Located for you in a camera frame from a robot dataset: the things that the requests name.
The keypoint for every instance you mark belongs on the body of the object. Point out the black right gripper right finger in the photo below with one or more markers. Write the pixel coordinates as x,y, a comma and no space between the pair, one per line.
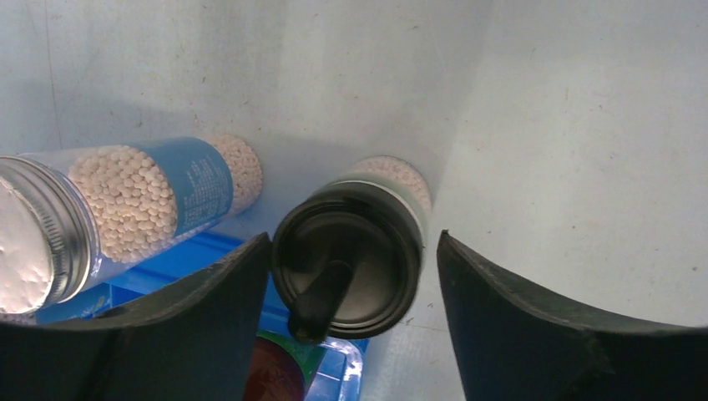
516,340

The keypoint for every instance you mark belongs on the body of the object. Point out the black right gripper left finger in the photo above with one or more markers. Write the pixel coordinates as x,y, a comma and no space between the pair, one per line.
190,340

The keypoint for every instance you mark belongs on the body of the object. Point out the red sauce bottle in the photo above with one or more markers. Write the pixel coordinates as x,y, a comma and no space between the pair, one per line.
281,368

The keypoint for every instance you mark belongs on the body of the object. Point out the black-lid jar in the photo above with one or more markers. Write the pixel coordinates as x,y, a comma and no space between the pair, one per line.
346,262

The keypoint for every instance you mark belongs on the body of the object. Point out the silver-lid blue-label jar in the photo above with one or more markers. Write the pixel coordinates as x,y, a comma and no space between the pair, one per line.
73,219

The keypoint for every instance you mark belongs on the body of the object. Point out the blue divided plastic bin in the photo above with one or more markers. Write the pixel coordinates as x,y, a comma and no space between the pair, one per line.
339,375

